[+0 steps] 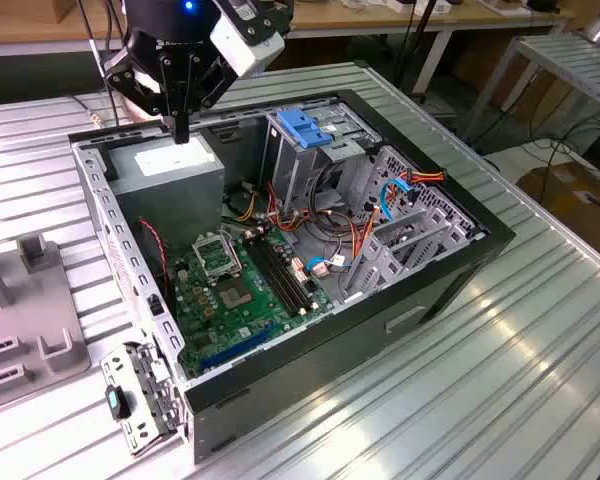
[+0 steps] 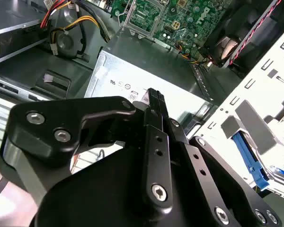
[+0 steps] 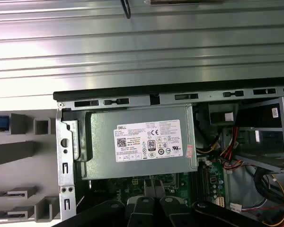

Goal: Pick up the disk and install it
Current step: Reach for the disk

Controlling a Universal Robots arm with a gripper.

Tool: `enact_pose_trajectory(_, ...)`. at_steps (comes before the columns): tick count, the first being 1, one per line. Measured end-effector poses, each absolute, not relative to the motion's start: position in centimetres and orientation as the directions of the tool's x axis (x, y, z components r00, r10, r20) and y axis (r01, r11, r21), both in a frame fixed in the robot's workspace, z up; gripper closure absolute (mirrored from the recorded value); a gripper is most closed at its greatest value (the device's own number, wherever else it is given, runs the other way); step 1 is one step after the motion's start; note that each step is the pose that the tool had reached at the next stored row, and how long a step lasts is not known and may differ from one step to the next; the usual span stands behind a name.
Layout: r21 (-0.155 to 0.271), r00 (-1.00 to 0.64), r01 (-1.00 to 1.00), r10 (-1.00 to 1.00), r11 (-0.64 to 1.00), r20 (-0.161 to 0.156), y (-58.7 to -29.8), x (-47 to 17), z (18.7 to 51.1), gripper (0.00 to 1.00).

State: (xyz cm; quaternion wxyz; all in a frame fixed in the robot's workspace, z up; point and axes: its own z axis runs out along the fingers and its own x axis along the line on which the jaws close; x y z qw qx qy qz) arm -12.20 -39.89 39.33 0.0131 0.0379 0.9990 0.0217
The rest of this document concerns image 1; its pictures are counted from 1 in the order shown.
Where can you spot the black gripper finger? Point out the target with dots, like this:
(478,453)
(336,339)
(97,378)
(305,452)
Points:
(187,90)
(120,75)

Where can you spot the grey metal disk bay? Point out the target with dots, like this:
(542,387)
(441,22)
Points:
(420,235)

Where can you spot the grey power supply unit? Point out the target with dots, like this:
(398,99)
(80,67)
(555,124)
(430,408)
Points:
(170,200)

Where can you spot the blue plastic drive latch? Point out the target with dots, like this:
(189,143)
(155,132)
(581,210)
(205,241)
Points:
(300,127)

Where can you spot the grey optical drive cage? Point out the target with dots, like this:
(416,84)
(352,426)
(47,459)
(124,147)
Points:
(290,170)

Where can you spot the wooden desk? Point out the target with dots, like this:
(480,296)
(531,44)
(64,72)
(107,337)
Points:
(340,17)

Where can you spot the black RAM slot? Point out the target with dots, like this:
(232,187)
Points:
(286,270)
(275,276)

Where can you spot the green motherboard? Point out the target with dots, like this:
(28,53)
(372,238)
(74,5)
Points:
(252,312)

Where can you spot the grey parts rack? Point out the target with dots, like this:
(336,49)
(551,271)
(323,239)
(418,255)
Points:
(30,310)

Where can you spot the blue expansion slot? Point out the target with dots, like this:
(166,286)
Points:
(240,346)

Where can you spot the black PC case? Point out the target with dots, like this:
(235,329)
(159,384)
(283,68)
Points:
(330,360)

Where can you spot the black latch with teal button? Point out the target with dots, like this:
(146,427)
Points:
(115,402)

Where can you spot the metal slat side table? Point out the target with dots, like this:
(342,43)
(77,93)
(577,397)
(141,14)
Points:
(560,55)

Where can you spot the brown cardboard box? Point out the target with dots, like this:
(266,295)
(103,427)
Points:
(570,200)

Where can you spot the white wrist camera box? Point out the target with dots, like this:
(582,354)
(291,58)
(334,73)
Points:
(245,45)

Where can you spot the metal card retention bracket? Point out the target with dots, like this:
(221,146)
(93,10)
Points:
(132,435)

